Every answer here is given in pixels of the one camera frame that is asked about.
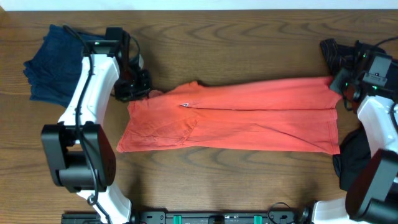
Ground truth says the orange printed t-shirt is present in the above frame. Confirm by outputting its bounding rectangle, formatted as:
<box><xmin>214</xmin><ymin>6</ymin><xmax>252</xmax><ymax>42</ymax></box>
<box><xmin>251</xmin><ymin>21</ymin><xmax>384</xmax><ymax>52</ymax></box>
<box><xmin>117</xmin><ymin>77</ymin><xmax>340</xmax><ymax>155</ymax></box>

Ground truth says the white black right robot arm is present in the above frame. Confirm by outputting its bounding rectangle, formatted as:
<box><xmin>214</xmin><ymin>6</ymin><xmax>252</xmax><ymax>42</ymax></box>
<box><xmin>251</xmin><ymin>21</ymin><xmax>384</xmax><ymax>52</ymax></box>
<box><xmin>308</xmin><ymin>68</ymin><xmax>397</xmax><ymax>223</ymax></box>

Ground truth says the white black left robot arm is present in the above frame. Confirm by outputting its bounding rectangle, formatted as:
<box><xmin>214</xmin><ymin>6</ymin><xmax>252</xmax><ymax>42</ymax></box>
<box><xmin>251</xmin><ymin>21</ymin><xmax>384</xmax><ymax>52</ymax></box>
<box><xmin>41</xmin><ymin>40</ymin><xmax>150</xmax><ymax>223</ymax></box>

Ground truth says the black clothes pile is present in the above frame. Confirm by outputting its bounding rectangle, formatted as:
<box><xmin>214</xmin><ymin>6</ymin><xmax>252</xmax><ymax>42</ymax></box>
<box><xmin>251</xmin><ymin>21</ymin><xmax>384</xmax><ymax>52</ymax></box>
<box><xmin>320</xmin><ymin>39</ymin><xmax>397</xmax><ymax>190</ymax></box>

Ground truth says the folded navy blue garment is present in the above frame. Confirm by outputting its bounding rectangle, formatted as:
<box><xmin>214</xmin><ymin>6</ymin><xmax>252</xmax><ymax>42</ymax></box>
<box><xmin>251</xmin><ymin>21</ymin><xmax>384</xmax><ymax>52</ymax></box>
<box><xmin>22</xmin><ymin>24</ymin><xmax>106</xmax><ymax>108</ymax></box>

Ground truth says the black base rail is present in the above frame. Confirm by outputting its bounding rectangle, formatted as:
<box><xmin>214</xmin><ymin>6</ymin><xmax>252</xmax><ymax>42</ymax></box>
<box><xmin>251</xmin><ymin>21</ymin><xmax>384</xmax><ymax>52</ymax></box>
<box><xmin>60</xmin><ymin>210</ymin><xmax>312</xmax><ymax>224</ymax></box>

